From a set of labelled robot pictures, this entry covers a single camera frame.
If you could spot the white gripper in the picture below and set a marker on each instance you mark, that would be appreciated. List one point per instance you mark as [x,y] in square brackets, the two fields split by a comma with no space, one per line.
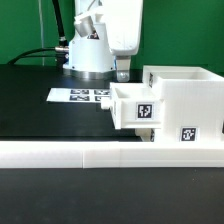
[119,24]

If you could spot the white drawer tray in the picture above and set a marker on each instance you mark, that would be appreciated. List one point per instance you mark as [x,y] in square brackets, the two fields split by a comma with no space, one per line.
[147,134]
[133,105]

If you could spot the white drawer tray front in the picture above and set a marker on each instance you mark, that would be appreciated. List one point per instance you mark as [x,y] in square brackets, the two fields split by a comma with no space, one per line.
[147,134]

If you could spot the white drawer cabinet box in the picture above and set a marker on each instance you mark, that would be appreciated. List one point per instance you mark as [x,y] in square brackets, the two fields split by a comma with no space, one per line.
[193,103]

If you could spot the white tag sheet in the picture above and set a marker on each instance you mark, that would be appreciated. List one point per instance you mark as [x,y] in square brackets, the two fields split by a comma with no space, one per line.
[77,95]

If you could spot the white L-shaped border fence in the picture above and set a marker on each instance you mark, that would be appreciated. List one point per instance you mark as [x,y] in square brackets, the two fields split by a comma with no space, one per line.
[44,154]

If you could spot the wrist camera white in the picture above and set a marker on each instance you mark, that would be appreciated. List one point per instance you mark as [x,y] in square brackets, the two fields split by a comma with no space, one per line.
[84,25]

